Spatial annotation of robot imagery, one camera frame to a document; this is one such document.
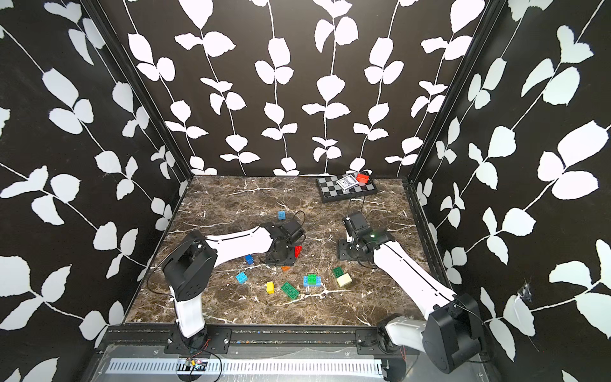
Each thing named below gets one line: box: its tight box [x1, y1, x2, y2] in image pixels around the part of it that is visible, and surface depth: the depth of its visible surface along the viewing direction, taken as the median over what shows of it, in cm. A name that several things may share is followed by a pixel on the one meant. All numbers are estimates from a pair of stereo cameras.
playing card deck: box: [336, 174, 359, 191], surface depth 117 cm
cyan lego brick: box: [235, 271, 249, 285], surface depth 88 cm
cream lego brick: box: [336, 272, 353, 288], surface depth 89 cm
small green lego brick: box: [306, 272, 318, 285], surface depth 86 cm
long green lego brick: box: [280, 281, 300, 301], surface depth 87 cm
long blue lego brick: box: [303, 276, 323, 288], surface depth 87 cm
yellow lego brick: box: [266, 280, 275, 295], surface depth 85 cm
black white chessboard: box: [315, 172, 378, 203], surface depth 116 cm
